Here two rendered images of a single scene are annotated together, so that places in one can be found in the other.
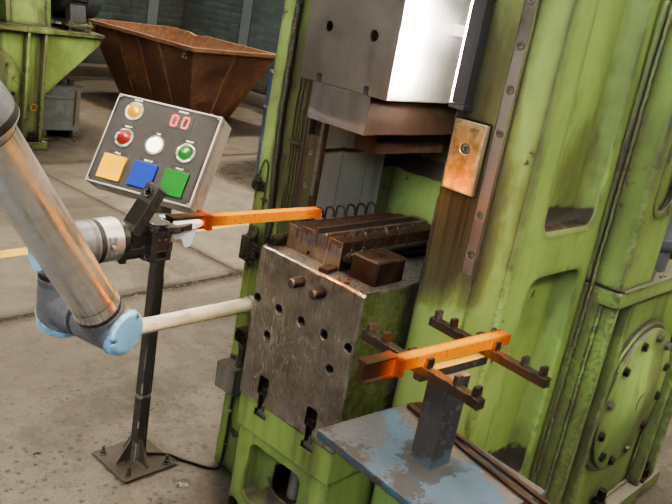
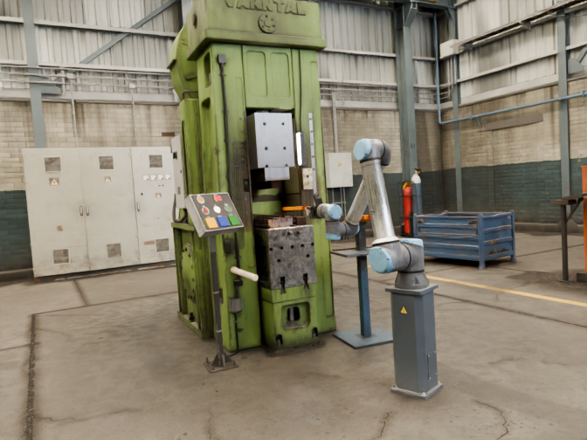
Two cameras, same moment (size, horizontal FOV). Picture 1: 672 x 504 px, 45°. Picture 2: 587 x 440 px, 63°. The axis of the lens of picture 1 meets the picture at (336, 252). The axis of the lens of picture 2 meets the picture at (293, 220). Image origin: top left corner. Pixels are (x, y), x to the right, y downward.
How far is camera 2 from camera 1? 336 cm
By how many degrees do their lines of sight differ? 66
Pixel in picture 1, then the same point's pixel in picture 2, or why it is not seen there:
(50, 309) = (340, 230)
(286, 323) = (286, 250)
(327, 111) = (273, 175)
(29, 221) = not seen: hidden behind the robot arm
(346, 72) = (277, 161)
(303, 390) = (300, 269)
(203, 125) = (224, 196)
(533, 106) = (320, 159)
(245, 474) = (281, 320)
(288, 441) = (298, 292)
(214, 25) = not seen: outside the picture
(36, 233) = not seen: hidden behind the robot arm
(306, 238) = (276, 221)
